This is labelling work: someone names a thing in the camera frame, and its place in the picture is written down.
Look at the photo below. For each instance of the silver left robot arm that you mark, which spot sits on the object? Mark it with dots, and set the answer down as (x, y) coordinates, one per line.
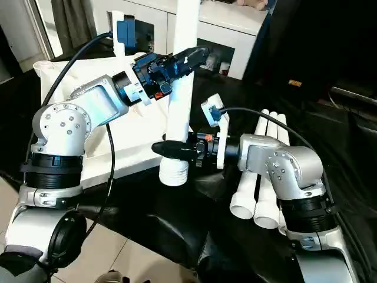
(65, 130)

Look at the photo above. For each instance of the grey curtain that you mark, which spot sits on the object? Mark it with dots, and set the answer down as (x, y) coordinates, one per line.
(73, 23)

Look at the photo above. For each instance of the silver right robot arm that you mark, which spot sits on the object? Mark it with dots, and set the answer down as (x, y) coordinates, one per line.
(283, 165)

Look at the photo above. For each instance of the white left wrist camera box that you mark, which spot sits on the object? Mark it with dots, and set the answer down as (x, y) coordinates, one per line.
(125, 32)

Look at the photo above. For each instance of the white plastic table top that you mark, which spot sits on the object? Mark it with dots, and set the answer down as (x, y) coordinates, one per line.
(135, 135)

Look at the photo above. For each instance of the white glass-door cabinet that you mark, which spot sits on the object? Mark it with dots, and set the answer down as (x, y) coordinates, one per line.
(230, 41)

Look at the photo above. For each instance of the white plastic table leg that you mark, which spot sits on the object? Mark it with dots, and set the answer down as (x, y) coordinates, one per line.
(281, 127)
(244, 200)
(179, 112)
(266, 212)

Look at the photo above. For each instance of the black work mat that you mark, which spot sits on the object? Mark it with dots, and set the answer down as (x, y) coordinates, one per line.
(177, 224)

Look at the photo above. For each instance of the silver metal rail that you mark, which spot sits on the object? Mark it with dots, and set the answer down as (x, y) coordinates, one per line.
(353, 94)

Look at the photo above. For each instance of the dark robot left foot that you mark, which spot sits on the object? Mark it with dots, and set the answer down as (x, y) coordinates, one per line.
(109, 277)

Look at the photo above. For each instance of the small yellow label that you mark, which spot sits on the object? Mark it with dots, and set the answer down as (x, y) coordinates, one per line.
(294, 83)

